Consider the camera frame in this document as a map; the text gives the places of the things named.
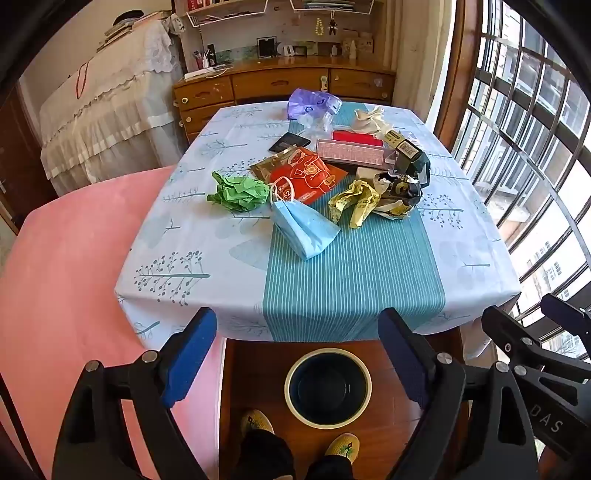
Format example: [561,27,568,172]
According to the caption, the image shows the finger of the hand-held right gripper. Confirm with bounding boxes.
[481,305,555,376]
[539,294,591,363]

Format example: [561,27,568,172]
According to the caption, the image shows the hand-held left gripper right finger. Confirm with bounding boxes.
[378,308,541,480]

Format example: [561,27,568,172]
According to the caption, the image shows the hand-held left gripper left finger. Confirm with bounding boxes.
[53,307,218,480]

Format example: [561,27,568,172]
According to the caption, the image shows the blue cream-rimmed trash bin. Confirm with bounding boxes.
[284,349,373,426]

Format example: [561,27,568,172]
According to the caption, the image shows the yellow wrapper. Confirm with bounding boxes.
[328,180,382,229]

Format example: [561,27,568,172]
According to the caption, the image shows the blue face mask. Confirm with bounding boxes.
[269,178,341,260]

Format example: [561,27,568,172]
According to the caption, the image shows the black white wrapper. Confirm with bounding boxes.
[372,168,423,217]

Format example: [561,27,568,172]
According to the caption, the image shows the green paper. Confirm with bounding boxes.
[206,172,271,213]

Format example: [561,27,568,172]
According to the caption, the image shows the black carton yellow label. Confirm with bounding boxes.
[385,129,431,185]

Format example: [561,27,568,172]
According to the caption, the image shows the orange snack bag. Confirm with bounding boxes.
[250,147,348,206]

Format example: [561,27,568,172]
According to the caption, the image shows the printed tissue box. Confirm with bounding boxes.
[317,137,386,168]

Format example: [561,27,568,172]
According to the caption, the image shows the red box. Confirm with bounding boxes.
[332,130,384,145]

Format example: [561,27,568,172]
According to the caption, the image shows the black packet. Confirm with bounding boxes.
[269,132,312,153]

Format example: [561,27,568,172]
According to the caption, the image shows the white paper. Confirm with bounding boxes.
[348,107,393,139]

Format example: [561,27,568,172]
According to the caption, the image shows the clear plastic packaging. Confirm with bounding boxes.
[298,113,333,139]

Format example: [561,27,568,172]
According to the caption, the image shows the purple plastic bag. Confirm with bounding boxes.
[287,88,342,121]

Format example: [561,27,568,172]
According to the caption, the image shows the person's left yellow shoe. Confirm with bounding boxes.
[240,408,275,437]

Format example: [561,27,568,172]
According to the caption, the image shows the person's yellow shoe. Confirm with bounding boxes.
[240,408,275,437]
[324,432,360,464]

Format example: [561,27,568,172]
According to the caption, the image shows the person's right yellow shoe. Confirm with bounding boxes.
[324,432,360,464]

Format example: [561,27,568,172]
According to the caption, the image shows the person's black trousers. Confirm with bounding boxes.
[231,429,356,480]

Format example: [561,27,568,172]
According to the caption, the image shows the pink blanket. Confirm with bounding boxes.
[0,166,227,480]

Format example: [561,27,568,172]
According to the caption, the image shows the metal window grille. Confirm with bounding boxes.
[450,0,591,361]

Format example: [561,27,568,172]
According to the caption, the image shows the white lace furniture cover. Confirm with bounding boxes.
[39,14,188,197]

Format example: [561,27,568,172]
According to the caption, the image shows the dark wooden door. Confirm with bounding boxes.
[0,88,58,222]

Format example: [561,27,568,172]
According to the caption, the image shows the wooden desk with drawers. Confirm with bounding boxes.
[173,58,397,144]

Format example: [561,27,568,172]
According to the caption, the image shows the wooden window frame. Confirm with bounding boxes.
[434,0,485,151]

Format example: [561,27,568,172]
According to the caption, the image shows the white wire rack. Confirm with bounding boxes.
[288,0,375,17]
[187,0,273,27]

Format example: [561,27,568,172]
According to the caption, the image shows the wooden wall shelf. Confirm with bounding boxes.
[178,0,386,28]

